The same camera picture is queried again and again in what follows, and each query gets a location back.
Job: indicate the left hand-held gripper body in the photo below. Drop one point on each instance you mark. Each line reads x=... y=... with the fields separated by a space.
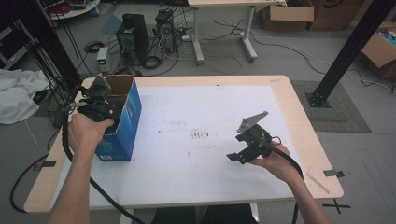
x=99 y=110

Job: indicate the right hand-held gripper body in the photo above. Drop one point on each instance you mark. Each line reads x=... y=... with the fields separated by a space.
x=257 y=137

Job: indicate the person's right hand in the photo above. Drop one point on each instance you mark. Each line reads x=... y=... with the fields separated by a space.
x=277 y=165

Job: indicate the person's left hand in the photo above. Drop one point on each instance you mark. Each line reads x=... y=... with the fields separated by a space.
x=85 y=135

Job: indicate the white power supply unit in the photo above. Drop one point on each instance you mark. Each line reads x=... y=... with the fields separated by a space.
x=102 y=59

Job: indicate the white table leg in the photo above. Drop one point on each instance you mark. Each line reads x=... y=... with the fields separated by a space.
x=127 y=217
x=254 y=213

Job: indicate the white paper sheet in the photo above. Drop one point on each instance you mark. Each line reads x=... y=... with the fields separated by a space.
x=186 y=174

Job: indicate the thin wooden stick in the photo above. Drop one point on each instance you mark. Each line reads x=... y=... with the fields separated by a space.
x=317 y=183

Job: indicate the black tape strip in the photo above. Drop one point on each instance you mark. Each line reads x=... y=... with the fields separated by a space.
x=46 y=164
x=334 y=173

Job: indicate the large black computer tower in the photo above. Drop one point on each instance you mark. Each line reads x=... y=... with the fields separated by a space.
x=135 y=37

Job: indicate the white cloth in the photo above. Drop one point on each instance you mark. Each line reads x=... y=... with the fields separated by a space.
x=18 y=90

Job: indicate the black tape cross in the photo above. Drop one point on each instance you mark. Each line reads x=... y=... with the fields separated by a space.
x=336 y=206

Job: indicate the round white table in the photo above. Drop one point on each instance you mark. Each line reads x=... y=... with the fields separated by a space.
x=77 y=11

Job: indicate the small open computer tower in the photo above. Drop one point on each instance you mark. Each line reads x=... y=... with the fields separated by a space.
x=165 y=29

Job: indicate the white power strip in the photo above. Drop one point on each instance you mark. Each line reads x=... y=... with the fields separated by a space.
x=186 y=38

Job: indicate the white-legged wooden desk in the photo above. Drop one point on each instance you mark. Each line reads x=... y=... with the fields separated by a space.
x=199 y=37

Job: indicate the open cardboard box with flaps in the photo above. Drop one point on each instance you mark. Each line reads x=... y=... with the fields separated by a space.
x=289 y=15

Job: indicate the tall brown cardboard box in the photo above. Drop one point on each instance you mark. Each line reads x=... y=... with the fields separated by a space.
x=336 y=15

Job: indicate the cardboard box with blue contents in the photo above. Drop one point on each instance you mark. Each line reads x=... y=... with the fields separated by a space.
x=378 y=51

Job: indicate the black frame post with base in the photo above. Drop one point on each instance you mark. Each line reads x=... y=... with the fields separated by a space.
x=351 y=46

